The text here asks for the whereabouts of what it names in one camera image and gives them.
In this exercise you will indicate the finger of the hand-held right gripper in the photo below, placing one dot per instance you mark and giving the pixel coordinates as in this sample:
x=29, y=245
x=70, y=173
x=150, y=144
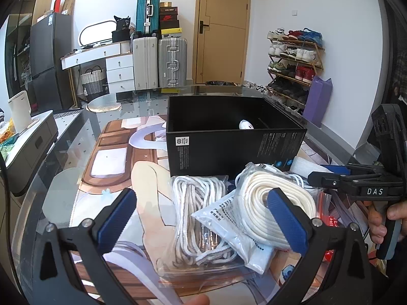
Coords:
x=337, y=169
x=330, y=180

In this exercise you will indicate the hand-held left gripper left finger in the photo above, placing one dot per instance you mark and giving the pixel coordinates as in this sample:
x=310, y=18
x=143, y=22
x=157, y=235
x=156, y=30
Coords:
x=117, y=219

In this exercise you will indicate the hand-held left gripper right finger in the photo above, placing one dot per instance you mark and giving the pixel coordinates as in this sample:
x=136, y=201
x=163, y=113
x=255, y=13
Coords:
x=286, y=222

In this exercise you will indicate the clear bag with red label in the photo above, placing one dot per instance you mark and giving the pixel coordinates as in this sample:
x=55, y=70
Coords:
x=327, y=219

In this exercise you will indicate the white plastic packet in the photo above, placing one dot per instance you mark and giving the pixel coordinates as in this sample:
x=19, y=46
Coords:
x=219, y=211

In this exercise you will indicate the bag of grey white laces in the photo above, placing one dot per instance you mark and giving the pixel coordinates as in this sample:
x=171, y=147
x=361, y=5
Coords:
x=190, y=203

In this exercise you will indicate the black cardboard box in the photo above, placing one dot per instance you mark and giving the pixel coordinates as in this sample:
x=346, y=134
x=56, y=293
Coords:
x=216, y=152

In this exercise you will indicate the person's right hand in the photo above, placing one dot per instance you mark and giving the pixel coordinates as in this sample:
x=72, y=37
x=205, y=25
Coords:
x=376, y=224

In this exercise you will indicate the person's left hand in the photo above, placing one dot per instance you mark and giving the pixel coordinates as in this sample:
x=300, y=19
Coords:
x=192, y=301

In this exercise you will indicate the white foam sheet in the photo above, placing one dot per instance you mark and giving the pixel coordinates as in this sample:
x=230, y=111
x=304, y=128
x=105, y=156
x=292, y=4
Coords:
x=305, y=165

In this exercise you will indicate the printed desk mat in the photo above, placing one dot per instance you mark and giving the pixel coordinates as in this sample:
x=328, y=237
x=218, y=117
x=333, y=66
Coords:
x=111, y=165

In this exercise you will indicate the purple bag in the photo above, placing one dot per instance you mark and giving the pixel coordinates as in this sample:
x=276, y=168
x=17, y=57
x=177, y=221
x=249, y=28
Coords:
x=318, y=101

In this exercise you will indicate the small white object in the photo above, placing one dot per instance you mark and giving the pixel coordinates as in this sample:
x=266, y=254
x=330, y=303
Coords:
x=245, y=124

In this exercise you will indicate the grey side cabinet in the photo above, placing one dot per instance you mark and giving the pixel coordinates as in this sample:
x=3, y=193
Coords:
x=28, y=152

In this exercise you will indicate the round white stool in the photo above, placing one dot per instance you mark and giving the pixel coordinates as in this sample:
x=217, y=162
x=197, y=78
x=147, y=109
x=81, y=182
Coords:
x=103, y=104

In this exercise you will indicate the shoes on floor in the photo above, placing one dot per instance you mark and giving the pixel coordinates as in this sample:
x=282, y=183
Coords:
x=254, y=85

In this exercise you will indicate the rows of shoes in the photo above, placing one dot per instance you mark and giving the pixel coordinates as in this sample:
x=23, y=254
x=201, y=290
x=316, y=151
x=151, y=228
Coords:
x=305, y=55

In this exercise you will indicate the wooden shoe rack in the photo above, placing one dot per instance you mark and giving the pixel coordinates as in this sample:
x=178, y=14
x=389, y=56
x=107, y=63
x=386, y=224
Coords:
x=314, y=48

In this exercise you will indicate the pile of snack packets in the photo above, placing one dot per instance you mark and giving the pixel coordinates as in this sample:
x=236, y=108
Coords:
x=6, y=138

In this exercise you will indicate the woven basket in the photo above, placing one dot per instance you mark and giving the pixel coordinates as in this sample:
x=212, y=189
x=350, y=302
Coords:
x=92, y=81

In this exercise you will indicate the black trash bin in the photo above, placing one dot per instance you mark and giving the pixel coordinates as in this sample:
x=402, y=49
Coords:
x=219, y=83

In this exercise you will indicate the white kettle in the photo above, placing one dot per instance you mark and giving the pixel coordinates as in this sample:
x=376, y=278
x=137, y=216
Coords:
x=19, y=111

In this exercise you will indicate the white vanity desk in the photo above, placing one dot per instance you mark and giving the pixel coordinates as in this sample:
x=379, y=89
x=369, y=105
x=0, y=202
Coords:
x=119, y=66

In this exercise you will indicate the white suitcase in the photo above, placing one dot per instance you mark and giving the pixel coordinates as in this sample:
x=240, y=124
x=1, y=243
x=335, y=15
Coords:
x=144, y=63

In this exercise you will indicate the silver suitcase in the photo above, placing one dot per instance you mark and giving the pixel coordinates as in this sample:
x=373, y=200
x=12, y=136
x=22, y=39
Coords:
x=173, y=60

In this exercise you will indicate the tan wooden door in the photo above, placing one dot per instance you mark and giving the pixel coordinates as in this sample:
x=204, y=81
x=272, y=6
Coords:
x=222, y=38

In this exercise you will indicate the black round box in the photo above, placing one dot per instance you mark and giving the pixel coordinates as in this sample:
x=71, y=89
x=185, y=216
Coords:
x=120, y=36

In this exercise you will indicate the black fridge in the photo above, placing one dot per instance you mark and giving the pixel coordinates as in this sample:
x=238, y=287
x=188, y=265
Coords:
x=51, y=47

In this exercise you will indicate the oval mirror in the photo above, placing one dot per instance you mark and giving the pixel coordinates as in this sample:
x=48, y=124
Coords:
x=95, y=33

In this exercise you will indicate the dark glass cabinet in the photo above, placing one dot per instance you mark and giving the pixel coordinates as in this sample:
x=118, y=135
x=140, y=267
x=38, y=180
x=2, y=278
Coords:
x=17, y=54

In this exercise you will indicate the black paper bag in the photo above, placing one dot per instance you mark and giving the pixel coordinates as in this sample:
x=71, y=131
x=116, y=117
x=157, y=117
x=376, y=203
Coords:
x=123, y=23

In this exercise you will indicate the dark plain shoe box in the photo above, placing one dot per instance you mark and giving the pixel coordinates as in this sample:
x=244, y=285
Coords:
x=169, y=24

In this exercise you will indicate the teal suitcase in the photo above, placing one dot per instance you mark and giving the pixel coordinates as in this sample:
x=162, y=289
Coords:
x=144, y=12

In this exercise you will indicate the black red shoe box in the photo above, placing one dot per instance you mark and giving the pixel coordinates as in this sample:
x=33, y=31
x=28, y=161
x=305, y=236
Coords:
x=168, y=17

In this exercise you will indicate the black shoe box white label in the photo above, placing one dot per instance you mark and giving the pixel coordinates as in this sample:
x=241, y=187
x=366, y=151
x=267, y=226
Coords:
x=168, y=10

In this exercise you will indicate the flat cardboard box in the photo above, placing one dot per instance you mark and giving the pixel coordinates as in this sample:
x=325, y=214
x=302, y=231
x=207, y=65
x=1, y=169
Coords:
x=68, y=4

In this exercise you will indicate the red paper bag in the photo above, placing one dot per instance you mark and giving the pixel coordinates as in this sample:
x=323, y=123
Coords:
x=58, y=4

